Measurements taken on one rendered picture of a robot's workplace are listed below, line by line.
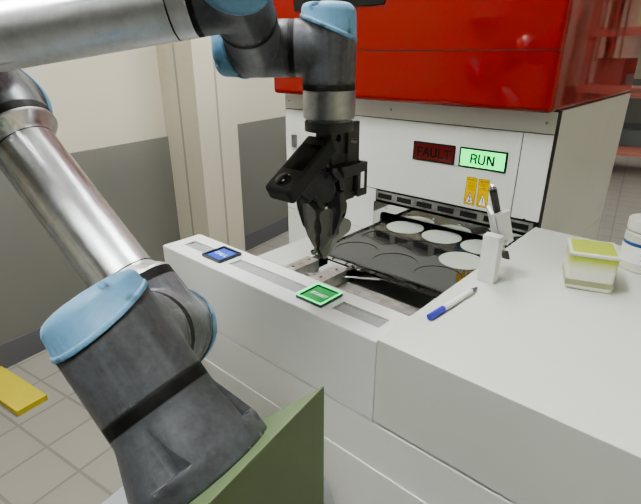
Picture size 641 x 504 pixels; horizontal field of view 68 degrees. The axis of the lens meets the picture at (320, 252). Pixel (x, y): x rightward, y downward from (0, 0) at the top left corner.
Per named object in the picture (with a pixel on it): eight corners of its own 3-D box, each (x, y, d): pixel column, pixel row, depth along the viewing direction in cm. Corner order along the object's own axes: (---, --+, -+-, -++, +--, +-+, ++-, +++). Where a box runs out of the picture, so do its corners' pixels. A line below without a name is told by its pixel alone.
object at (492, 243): (487, 268, 88) (498, 199, 83) (508, 274, 86) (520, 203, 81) (473, 279, 84) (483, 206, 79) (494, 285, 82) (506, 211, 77)
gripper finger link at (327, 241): (356, 254, 78) (357, 199, 75) (332, 265, 74) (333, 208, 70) (341, 249, 80) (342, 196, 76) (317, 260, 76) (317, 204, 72)
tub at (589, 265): (559, 271, 87) (567, 236, 85) (606, 277, 85) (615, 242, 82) (562, 288, 81) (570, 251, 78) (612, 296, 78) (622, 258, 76)
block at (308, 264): (308, 266, 110) (308, 254, 109) (319, 270, 108) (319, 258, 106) (283, 278, 104) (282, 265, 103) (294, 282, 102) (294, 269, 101)
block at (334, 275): (334, 276, 105) (335, 264, 104) (346, 281, 103) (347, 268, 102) (310, 289, 99) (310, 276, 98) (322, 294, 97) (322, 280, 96)
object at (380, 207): (375, 230, 142) (376, 199, 138) (525, 272, 115) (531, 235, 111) (371, 232, 141) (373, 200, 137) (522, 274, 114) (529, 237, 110)
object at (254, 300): (205, 289, 112) (199, 233, 107) (406, 390, 79) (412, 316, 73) (169, 303, 106) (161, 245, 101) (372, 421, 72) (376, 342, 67)
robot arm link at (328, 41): (297, 5, 67) (357, 5, 67) (298, 87, 72) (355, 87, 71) (291, -1, 60) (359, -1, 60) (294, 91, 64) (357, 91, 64)
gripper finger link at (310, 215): (341, 249, 80) (342, 196, 76) (317, 260, 76) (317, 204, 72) (327, 245, 82) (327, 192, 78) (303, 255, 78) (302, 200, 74)
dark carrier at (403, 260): (398, 218, 137) (398, 216, 137) (517, 248, 116) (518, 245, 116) (318, 252, 114) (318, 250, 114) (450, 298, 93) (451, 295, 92)
